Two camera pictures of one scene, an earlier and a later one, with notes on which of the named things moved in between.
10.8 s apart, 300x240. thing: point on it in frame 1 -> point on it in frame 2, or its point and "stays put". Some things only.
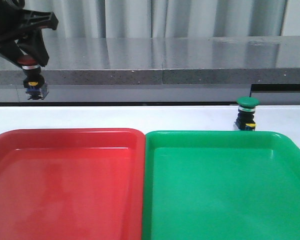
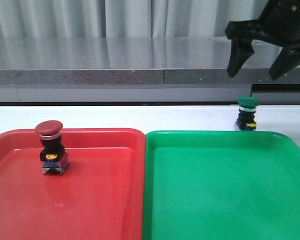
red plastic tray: (67, 184) stays put
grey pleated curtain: (163, 18) stays put
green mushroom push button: (245, 120) stays put
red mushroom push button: (33, 81) -> (54, 157)
